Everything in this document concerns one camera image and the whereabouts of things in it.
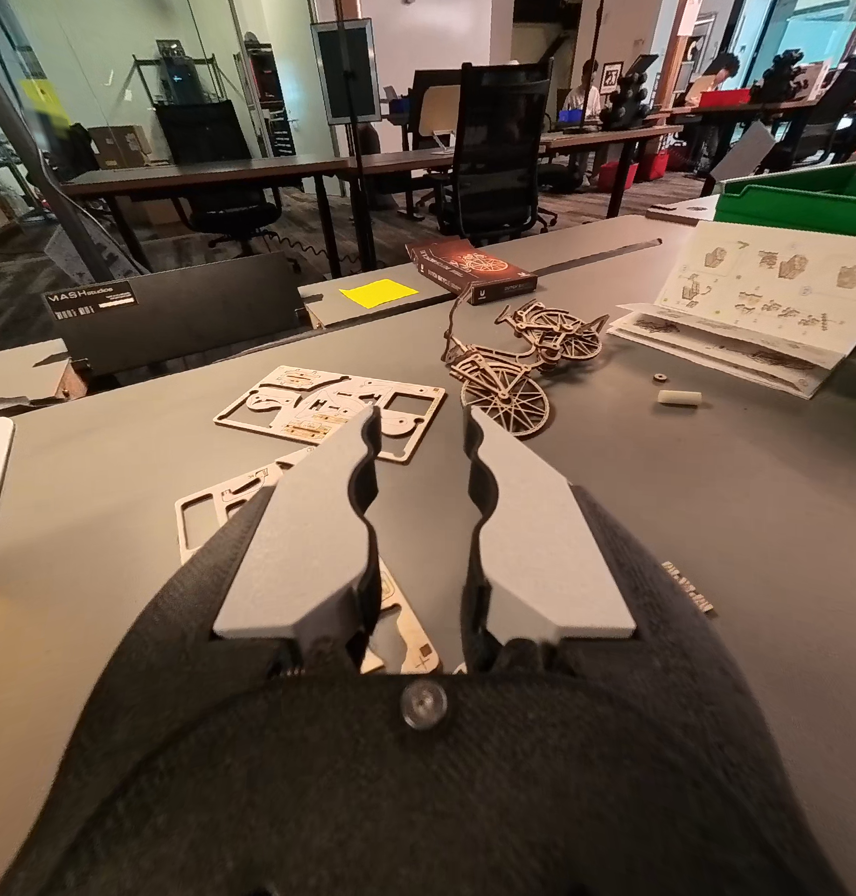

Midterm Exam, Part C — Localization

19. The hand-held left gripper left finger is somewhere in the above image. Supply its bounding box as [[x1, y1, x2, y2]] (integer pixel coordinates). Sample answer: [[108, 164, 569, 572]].
[[212, 405, 383, 659]]

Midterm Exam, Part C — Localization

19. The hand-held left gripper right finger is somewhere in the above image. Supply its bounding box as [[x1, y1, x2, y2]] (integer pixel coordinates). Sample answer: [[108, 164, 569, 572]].
[[463, 406, 640, 655]]

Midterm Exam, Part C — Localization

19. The large wooden parts sheet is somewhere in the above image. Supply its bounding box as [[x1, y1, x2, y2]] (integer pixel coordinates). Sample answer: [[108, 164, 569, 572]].
[[176, 448, 443, 676]]

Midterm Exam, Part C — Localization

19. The wooden bicycle model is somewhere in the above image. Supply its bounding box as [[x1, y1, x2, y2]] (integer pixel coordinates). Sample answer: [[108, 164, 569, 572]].
[[442, 283, 611, 438]]

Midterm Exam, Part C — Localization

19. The rectangular wooden parts sheet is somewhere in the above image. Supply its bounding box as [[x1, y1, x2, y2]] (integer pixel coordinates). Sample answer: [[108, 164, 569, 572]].
[[213, 365, 447, 466]]

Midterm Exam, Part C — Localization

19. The small slatted wooden panel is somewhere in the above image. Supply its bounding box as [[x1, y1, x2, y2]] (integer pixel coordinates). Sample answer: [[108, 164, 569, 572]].
[[660, 559, 716, 617]]

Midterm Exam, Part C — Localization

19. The yellow sticky note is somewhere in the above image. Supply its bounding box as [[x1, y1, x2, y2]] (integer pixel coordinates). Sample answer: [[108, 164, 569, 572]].
[[339, 279, 420, 309]]

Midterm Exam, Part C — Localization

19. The dark bicycle kit box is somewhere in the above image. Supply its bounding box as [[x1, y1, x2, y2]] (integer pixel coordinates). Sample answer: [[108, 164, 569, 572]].
[[405, 238, 539, 305]]

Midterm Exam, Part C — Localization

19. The white instruction booklet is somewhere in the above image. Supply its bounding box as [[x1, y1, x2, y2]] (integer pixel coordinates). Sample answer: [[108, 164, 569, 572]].
[[606, 220, 856, 400]]

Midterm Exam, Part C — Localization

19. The long brown desk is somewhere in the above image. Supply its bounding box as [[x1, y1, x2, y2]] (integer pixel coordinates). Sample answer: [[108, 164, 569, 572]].
[[63, 150, 457, 277]]

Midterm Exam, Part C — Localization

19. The green plastic bin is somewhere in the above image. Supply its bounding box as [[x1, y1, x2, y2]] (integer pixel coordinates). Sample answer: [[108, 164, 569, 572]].
[[715, 161, 856, 242]]

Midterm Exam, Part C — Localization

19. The brown desk with black legs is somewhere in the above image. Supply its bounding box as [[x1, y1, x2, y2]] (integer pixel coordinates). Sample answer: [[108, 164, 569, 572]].
[[540, 125, 684, 219]]

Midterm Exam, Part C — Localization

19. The black mesh office chair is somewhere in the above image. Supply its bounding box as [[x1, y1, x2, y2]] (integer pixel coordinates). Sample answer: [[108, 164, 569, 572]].
[[428, 59, 562, 246]]

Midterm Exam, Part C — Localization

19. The leaning grey panel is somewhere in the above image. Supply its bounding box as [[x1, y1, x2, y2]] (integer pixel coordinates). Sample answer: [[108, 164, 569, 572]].
[[708, 122, 779, 183]]

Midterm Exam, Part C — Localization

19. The cardboard box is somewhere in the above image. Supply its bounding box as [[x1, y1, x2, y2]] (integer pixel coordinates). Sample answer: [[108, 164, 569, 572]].
[[88, 125, 149, 169]]

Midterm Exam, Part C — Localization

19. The grey board on stand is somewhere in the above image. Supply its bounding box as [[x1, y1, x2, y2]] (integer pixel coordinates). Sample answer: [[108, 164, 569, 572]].
[[310, 17, 383, 270]]

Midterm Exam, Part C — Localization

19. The yellow paper on glass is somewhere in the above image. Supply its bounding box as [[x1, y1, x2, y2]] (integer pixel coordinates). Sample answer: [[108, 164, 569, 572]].
[[18, 77, 68, 127]]

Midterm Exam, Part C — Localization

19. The black coiled cable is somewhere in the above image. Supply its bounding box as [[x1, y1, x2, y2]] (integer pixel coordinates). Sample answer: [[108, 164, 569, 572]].
[[270, 231, 331, 263]]

